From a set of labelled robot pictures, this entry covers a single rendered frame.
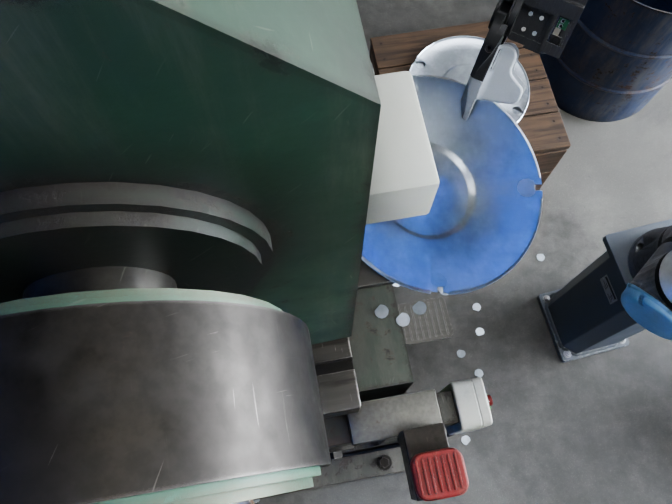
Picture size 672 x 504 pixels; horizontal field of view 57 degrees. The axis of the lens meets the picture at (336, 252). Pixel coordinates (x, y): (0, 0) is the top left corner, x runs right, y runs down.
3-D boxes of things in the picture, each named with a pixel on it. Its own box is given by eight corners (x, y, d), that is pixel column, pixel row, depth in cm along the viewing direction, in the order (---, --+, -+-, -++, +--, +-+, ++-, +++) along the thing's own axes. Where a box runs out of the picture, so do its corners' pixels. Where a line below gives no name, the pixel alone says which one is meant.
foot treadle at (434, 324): (440, 302, 155) (444, 296, 151) (450, 340, 152) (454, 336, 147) (205, 342, 152) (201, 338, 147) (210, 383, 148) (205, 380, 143)
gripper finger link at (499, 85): (500, 139, 68) (540, 58, 64) (450, 118, 69) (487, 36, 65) (502, 135, 71) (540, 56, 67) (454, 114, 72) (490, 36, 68)
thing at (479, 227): (551, 297, 77) (550, 300, 76) (348, 287, 92) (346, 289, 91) (532, 58, 66) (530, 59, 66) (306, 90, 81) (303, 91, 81)
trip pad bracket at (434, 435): (425, 430, 105) (444, 420, 87) (438, 490, 102) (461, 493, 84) (390, 436, 105) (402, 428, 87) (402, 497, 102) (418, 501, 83)
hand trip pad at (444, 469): (450, 447, 89) (460, 445, 82) (460, 492, 87) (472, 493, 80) (402, 456, 88) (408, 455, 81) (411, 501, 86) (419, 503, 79)
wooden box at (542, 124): (492, 95, 189) (526, 14, 156) (527, 207, 176) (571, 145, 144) (363, 114, 187) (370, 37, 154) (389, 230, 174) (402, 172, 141)
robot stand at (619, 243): (600, 280, 169) (689, 214, 127) (627, 345, 163) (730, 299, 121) (536, 296, 168) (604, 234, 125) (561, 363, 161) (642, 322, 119)
